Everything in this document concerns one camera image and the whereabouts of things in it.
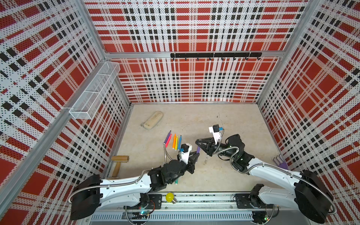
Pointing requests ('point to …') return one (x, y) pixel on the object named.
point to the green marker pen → (176, 182)
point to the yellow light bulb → (169, 198)
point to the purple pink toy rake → (280, 162)
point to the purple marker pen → (167, 137)
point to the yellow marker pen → (176, 142)
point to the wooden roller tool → (118, 159)
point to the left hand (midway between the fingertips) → (199, 154)
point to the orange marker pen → (174, 141)
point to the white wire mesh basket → (86, 105)
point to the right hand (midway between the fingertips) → (198, 140)
